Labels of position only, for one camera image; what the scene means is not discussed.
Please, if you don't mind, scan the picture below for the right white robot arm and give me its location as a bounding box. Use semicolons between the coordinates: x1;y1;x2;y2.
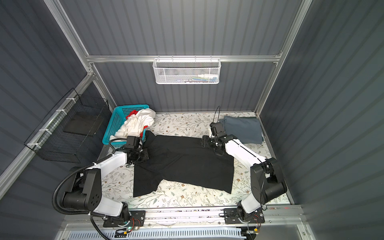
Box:
201;122;288;225

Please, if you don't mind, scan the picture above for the white wire mesh basket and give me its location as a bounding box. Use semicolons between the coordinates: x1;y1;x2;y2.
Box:
153;56;222;85

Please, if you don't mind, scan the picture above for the black wire mesh basket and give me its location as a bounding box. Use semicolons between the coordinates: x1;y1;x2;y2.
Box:
24;84;112;164

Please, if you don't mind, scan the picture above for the black t shirt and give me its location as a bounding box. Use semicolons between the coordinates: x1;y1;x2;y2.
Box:
133;131;234;197

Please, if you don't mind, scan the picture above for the white perforated cable tray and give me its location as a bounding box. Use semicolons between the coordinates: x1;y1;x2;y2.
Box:
67;227;247;240

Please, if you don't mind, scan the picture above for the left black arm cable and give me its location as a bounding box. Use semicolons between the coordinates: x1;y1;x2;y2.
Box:
51;137;133;240

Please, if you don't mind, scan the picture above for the folded blue-grey t shirt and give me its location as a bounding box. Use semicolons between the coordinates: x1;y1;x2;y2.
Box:
219;116;264;145

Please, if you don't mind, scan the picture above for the teal plastic laundry basket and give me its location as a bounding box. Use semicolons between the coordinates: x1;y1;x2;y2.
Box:
102;105;149;145

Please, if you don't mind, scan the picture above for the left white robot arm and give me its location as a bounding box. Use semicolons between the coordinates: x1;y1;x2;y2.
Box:
52;136;149;226

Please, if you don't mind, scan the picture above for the floral patterned table mat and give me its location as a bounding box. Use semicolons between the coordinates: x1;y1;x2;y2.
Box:
102;112;255;209

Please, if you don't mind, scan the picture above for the white t shirt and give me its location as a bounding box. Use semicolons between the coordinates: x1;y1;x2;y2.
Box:
108;109;156;141

